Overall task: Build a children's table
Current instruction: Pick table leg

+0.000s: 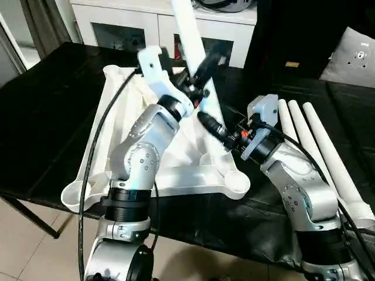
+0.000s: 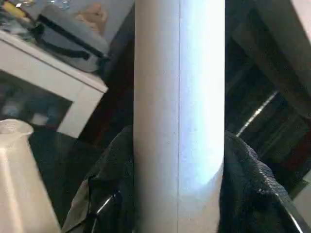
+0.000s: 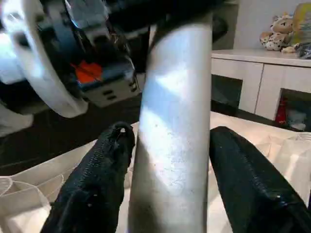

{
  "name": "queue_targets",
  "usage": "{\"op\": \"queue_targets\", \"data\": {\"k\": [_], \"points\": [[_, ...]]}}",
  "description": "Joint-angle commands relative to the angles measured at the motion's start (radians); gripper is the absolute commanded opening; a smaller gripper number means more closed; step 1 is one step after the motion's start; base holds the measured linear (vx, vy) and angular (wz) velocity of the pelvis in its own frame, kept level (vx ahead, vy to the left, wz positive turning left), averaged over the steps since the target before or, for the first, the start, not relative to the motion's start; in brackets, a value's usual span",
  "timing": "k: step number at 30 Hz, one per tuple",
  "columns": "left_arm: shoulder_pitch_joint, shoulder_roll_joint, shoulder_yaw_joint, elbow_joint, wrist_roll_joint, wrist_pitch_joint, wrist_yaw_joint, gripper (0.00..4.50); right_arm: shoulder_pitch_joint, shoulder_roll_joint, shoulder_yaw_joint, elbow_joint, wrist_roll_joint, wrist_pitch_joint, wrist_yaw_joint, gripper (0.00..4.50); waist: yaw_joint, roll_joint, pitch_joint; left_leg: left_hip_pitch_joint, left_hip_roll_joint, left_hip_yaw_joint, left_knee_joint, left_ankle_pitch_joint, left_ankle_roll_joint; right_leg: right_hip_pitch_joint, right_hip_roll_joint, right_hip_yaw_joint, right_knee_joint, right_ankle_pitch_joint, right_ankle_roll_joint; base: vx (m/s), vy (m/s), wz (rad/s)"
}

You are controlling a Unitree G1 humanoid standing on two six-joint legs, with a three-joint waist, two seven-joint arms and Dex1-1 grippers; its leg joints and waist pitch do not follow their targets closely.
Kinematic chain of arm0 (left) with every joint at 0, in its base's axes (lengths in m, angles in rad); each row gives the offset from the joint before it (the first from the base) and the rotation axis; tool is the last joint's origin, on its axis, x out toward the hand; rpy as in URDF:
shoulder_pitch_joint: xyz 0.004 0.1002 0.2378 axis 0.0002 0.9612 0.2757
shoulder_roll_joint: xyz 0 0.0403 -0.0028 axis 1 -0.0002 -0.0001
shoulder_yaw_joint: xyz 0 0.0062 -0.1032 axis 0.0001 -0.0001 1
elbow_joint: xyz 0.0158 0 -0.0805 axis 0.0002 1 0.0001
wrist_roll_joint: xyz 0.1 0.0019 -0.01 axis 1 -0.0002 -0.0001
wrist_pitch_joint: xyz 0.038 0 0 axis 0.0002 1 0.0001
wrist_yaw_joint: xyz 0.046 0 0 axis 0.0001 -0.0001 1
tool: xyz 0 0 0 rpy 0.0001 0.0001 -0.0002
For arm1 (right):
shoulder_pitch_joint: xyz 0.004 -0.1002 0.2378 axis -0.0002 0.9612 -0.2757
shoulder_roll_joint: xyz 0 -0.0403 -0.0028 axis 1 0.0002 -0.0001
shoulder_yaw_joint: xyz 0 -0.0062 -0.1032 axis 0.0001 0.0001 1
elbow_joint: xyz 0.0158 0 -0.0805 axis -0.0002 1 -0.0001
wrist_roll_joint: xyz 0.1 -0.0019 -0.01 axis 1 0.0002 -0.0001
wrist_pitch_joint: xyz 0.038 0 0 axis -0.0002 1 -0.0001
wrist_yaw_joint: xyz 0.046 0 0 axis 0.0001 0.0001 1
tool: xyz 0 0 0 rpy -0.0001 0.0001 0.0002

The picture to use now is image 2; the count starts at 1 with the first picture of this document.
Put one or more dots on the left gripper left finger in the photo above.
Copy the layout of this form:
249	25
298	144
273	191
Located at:
109	189

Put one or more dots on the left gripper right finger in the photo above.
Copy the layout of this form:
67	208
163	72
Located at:
250	194

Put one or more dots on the white plastic table top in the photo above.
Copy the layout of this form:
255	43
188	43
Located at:
22	182

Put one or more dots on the white plastic table leg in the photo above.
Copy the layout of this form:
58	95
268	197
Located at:
170	109

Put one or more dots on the white sideboard with glass doors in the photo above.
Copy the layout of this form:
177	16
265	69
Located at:
80	97

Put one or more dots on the beige plush toy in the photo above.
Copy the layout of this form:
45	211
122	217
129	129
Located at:
93	14

